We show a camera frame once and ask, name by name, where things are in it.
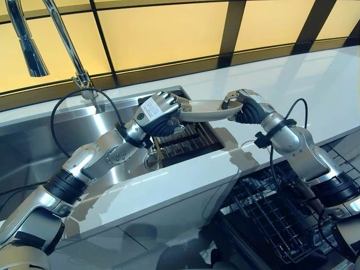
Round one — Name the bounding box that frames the black sink dish rack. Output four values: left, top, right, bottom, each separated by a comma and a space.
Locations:
137, 89, 226, 161

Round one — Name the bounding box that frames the small cream plate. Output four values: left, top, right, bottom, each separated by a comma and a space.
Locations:
178, 100, 243, 123

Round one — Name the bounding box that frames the dishwasher wire rack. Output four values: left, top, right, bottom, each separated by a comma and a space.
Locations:
222, 160, 360, 265

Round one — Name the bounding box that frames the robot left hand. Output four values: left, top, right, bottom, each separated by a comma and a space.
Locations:
134, 91, 194, 137

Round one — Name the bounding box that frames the chrome pull-down faucet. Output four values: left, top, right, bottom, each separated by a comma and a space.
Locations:
5, 0, 99, 114

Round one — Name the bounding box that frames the stainless steel sink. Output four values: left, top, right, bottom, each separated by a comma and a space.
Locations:
0, 85, 226, 197

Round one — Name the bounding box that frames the round sink drain strainer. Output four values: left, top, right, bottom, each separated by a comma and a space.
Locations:
143, 151, 164, 171

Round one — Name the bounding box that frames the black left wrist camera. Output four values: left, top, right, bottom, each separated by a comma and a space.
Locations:
139, 137, 154, 150

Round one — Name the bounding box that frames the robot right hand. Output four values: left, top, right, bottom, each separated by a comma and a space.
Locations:
220, 88, 275, 125

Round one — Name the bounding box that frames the black built-in dishwasher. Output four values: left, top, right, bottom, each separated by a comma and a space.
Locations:
213, 143, 360, 270

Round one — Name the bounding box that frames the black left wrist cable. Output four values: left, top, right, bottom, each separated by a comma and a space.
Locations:
50, 88, 126, 159

